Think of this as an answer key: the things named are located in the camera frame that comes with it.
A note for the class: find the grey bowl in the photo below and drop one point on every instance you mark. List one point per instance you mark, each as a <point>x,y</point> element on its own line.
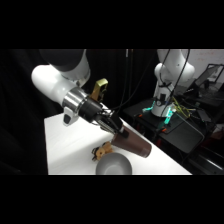
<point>113,164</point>

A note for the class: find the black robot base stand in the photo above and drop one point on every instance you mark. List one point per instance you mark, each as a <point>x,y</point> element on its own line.
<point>181,133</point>

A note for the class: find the brown plastic cup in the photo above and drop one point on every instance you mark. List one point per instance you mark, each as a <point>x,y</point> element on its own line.
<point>133,144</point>

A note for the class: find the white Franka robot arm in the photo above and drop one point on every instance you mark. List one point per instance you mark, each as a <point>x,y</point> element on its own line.
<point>53,80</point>

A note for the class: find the gold wrist camera mount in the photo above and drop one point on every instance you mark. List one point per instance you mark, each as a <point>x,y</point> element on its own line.
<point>99,88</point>

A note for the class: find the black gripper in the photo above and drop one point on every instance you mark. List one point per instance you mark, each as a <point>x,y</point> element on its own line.
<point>96,114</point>

